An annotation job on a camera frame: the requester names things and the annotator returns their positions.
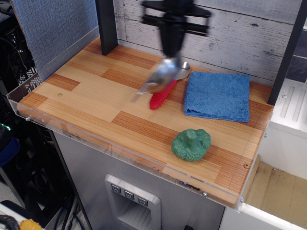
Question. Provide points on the white toy sink unit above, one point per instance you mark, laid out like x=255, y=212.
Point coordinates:
x=276, y=193

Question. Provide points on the red handled silver spoon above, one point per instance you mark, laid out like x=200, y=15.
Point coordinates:
x=159, y=97

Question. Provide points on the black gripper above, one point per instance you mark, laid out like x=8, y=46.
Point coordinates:
x=175, y=14

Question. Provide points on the clear acrylic table guard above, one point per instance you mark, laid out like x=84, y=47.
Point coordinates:
x=90, y=99

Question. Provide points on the dark left vertical post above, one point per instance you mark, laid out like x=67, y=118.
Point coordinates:
x=107, y=25

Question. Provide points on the green toy broccoli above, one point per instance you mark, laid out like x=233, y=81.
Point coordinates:
x=191, y=144

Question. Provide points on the blue folded cloth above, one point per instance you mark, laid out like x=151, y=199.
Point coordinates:
x=218, y=96

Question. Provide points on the dark right vertical post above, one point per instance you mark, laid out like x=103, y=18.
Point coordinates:
x=289, y=52

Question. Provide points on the silver metal bowl with handles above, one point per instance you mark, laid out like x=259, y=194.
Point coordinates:
x=161, y=77

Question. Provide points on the silver toy fridge cabinet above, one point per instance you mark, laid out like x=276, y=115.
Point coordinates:
x=88, y=167

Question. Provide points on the blue fabric panel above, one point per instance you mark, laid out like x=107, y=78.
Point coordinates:
x=56, y=30

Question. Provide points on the dark vertical post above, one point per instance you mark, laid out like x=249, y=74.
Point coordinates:
x=107, y=25
x=289, y=52

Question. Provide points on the black plastic crate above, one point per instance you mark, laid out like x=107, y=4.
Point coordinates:
x=16, y=62

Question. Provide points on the yellow black object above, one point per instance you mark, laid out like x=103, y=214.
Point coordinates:
x=29, y=224

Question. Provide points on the grey ice dispenser panel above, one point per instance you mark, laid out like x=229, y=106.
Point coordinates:
x=133, y=207

